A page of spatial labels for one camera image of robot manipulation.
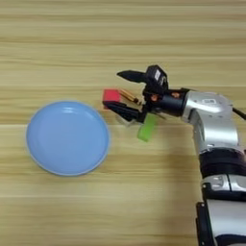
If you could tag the light blue round plate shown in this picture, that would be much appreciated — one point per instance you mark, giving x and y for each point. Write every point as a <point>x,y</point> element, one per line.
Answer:
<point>67,137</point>

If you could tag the green rectangular block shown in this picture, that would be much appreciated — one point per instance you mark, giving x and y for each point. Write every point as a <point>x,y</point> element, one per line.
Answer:
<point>147,129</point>

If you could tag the orange striped stick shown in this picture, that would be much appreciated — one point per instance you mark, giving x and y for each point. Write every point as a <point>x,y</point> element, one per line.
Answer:
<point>129,95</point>

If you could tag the red cube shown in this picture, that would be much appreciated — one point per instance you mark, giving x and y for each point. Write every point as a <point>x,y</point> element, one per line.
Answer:
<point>111,94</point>

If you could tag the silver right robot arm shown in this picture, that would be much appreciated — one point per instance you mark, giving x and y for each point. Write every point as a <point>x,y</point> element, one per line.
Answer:
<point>217,134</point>

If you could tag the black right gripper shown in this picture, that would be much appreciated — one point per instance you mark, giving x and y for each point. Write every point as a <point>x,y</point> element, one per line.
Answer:
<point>169,102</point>

